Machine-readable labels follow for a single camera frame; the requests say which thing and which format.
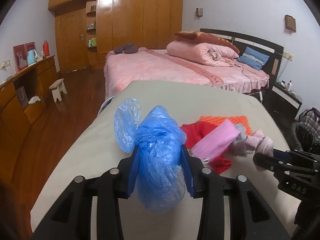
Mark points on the black white nightstand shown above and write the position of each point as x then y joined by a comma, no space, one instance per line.
282,100

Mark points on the red thermos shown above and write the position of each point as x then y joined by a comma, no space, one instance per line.
45,48

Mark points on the large wooden wall lamp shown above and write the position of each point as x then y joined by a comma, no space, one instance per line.
290,23

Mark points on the pale cloth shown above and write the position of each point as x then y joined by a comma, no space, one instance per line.
257,140

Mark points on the purple garment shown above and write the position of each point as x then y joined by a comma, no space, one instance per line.
316,111

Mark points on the grey paper bag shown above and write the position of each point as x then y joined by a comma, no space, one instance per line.
22,96

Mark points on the red cloth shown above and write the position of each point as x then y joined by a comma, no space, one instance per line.
195,132

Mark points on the dark wooden bed pink sheet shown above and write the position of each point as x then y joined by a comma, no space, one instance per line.
150,67

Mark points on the pink face mask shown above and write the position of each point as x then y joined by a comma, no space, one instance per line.
215,140

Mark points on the white rag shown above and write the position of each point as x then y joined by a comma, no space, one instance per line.
33,100

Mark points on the beige table cloth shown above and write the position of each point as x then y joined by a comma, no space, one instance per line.
75,155

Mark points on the blue plastic bag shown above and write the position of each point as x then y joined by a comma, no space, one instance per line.
155,155

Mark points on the white wall socket with plug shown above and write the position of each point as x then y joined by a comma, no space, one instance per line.
5,64

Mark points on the beige wall socket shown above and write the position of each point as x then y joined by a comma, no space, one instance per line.
287,55

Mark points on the folded pink quilt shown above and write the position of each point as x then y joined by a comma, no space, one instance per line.
200,52

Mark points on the large blue pillow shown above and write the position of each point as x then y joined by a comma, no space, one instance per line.
252,58

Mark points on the light blue kettle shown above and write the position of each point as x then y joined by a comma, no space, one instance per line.
31,56

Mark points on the small wooden stool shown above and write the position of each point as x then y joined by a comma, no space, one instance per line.
58,90

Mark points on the red photo frame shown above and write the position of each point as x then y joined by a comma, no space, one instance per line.
20,57
30,46

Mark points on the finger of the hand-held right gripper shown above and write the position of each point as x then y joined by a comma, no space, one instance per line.
265,160
283,154

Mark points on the wooden wardrobe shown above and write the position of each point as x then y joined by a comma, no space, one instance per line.
137,17

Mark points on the wooden door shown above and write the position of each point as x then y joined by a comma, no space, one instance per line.
72,40

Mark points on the small wooden wall lamp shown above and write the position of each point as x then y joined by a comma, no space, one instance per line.
199,12

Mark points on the orange foam net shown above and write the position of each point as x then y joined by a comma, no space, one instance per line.
225,121

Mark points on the wooden dresser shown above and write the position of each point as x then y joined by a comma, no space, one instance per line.
22,80

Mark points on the black bag lined waste bin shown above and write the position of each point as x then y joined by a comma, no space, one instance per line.
302,137

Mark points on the white bottle red cap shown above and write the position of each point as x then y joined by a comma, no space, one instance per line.
289,85

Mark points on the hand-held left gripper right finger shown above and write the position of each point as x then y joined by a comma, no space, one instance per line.
189,185

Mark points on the green bottle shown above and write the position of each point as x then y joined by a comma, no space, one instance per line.
92,42

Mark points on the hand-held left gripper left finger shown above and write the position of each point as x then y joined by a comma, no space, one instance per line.
132,180

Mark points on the person's right forearm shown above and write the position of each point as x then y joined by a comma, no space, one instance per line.
307,212

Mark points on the folded red-brown blanket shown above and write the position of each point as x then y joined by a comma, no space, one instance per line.
205,37

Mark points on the grey plush neck pillow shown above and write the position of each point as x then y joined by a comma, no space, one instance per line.
126,48

